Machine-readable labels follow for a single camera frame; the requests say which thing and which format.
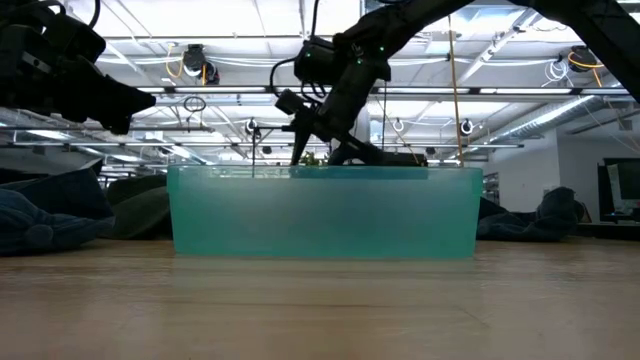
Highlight black aluminium rig frame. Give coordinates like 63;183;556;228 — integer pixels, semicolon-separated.
574;222;640;240

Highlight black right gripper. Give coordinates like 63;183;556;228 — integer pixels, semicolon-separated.
288;59;392;167

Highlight white cable coil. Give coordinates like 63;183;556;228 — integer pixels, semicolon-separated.
543;58;569;89

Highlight black computer case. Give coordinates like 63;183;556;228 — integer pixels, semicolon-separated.
384;151;429;168

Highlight blue denim cap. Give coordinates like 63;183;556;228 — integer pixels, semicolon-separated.
476;186;585;243
0;167;116;258

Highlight small green potted plant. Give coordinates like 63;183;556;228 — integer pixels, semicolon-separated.
298;150;331;168

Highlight black hanging cable loop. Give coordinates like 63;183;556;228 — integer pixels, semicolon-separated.
182;95;208;114

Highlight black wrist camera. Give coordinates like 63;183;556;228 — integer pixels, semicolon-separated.
53;13;107;65
273;88;304;117

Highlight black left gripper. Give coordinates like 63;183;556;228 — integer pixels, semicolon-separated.
0;0;157;136

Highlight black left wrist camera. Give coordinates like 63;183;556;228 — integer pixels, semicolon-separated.
53;13;107;65

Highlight black ceiling cable reel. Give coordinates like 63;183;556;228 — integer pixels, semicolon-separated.
568;44;600;72
181;43;221;86

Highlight black computer monitor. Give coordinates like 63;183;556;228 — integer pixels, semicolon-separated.
597;157;640;224

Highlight silver ventilation duct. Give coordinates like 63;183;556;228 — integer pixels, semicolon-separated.
487;94;640;146

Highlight black power cable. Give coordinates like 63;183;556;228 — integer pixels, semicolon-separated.
381;79;389;151

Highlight black background gantry frame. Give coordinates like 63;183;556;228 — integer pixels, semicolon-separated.
251;124;301;167

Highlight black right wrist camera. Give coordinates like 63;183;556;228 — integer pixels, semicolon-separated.
273;88;304;117

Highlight teal translucent plastic bin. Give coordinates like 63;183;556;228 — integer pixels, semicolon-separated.
166;164;484;260

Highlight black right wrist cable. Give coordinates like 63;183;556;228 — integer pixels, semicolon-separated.
269;0;321;101

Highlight dark green cap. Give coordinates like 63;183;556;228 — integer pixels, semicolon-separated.
102;173;175;240

